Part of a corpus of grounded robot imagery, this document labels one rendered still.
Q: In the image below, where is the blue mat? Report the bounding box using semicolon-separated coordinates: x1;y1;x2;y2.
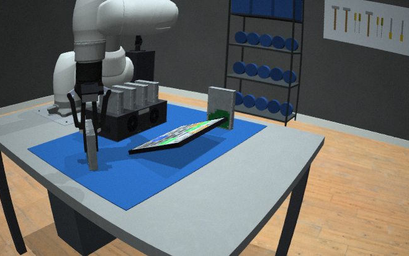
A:
27;104;267;211

